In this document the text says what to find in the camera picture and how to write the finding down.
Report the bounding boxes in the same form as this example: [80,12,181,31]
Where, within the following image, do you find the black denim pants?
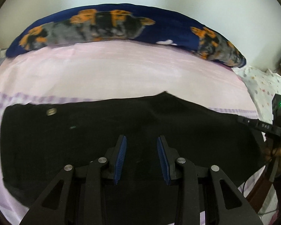
[0,90,267,207]

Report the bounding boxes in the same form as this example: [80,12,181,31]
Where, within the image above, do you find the person's right hand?
[263,139,281,177]

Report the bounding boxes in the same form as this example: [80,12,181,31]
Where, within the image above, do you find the white patterned cover cloth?
[232,66,281,123]

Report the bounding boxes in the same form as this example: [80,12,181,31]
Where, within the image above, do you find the pink purple checked bedsheet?
[0,40,279,225]

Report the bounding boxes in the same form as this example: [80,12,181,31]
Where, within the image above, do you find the navy blue cat-print pillow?
[6,4,246,68]

